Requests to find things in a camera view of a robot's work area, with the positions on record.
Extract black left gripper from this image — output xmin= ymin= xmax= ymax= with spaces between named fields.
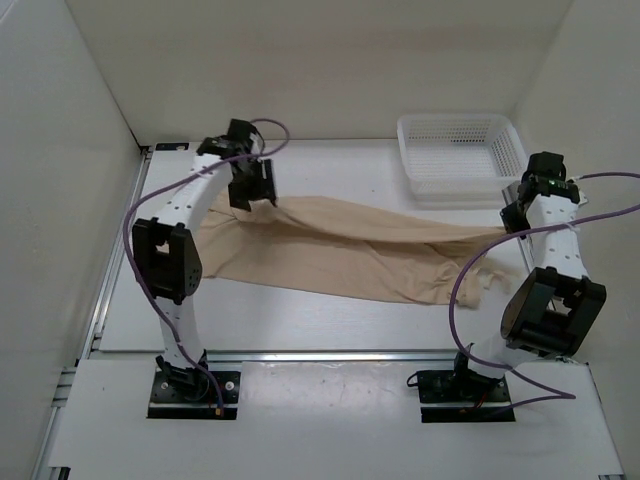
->
xmin=228 ymin=158 xmax=276 ymax=212

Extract beige trousers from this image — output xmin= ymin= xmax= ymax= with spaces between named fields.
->
xmin=196 ymin=195 xmax=510 ymax=308

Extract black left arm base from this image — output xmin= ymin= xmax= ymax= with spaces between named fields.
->
xmin=147 ymin=356 xmax=241 ymax=421

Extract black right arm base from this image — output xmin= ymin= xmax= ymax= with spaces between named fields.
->
xmin=406 ymin=353 xmax=515 ymax=424

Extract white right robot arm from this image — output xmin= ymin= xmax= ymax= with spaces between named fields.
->
xmin=449 ymin=194 xmax=607 ymax=400

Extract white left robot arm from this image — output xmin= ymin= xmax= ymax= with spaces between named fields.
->
xmin=124 ymin=153 xmax=277 ymax=400

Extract white plastic basket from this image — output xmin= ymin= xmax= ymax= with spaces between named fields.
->
xmin=397 ymin=113 xmax=527 ymax=199

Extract aluminium right side rail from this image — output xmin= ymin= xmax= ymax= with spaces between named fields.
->
xmin=517 ymin=237 xmax=534 ymax=272

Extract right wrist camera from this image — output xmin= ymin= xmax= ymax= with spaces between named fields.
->
xmin=518 ymin=151 xmax=581 ymax=204

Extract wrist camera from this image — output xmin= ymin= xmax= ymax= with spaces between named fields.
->
xmin=196 ymin=119 xmax=262 ymax=159
xmin=518 ymin=151 xmax=581 ymax=204

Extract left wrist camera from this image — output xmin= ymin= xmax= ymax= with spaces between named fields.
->
xmin=196 ymin=119 xmax=262 ymax=159

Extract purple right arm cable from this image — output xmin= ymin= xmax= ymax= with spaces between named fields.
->
xmin=448 ymin=172 xmax=640 ymax=409

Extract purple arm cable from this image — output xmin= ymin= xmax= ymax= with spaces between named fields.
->
xmin=448 ymin=172 xmax=640 ymax=409
xmin=122 ymin=118 xmax=291 ymax=416

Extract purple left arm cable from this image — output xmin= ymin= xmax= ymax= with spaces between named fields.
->
xmin=122 ymin=118 xmax=291 ymax=416

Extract aluminium table edge rail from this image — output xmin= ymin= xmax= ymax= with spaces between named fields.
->
xmin=79 ymin=348 xmax=471 ymax=366

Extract aluminium left side rail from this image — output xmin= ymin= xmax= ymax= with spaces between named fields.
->
xmin=51 ymin=146 xmax=154 ymax=409

